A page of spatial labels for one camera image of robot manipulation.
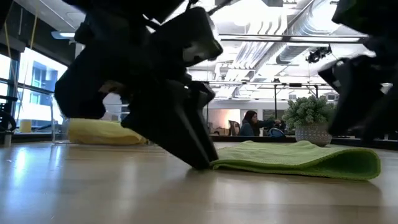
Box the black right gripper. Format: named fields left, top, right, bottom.
left=318, top=34, right=398, bottom=141

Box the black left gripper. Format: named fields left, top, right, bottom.
left=54, top=21, right=219, bottom=170

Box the yellow microfiber towel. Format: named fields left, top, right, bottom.
left=68, top=118, right=149, bottom=146

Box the fluffy green microfiber towel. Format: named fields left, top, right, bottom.
left=211, top=140, right=382, bottom=181

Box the clear plastic basket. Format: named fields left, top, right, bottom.
left=49, top=93, right=156, bottom=146

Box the brown office chair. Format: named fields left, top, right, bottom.
left=228, top=120, right=241, bottom=137

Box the person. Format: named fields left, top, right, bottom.
left=239, top=110, right=282, bottom=137

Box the green artificial potted plant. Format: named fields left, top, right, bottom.
left=281, top=95, right=336, bottom=147

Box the dark blue round object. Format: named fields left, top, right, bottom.
left=269, top=126, right=285, bottom=138

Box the large window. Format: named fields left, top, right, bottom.
left=0, top=46, right=68, bottom=124

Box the long ceiling light bar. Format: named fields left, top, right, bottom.
left=51, top=30, right=77, bottom=40

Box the yellow cylindrical container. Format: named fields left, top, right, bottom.
left=19, top=119, right=32, bottom=134

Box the black aluminium table frame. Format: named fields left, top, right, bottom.
left=0, top=133, right=398, bottom=151

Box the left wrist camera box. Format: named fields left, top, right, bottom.
left=152, top=6, right=224, bottom=68

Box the black gantry frame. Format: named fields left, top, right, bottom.
left=205, top=80, right=330, bottom=125

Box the black hanging camera rig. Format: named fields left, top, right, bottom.
left=306, top=45, right=333, bottom=65

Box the yellow cable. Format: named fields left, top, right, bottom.
left=29, top=4, right=40, bottom=50

